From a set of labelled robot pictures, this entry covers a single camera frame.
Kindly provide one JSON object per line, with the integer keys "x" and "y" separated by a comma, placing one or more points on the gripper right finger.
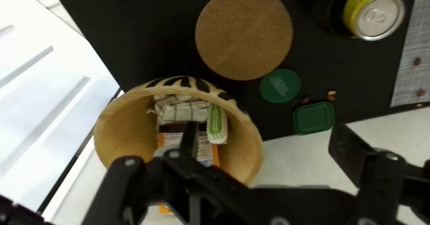
{"x": 383, "y": 171}

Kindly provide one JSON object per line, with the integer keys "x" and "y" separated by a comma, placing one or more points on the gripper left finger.
{"x": 188, "y": 141}

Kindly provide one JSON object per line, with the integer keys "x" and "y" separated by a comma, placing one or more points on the orange packet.
{"x": 205, "y": 149}

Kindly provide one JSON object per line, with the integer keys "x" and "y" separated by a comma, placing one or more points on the wooden bowl with zebra stripes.
{"x": 127, "y": 131}

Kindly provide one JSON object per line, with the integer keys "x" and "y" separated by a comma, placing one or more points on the white checked cloth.
{"x": 181, "y": 112}

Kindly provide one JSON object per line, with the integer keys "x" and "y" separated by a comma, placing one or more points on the green and white brush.
{"x": 216, "y": 124}

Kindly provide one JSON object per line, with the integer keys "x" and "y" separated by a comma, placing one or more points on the square green lid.
{"x": 314, "y": 118}

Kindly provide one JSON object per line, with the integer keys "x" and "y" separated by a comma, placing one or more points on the round green lid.
{"x": 280, "y": 85}

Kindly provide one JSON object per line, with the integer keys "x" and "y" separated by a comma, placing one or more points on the round cork mat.
{"x": 243, "y": 33}

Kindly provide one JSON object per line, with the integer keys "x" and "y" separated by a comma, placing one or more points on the grey woven placemat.
{"x": 416, "y": 37}

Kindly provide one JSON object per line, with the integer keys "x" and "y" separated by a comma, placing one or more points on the white grooved cabinet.
{"x": 40, "y": 94}

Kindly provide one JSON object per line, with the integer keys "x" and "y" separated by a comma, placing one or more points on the yellow drink can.
{"x": 373, "y": 13}

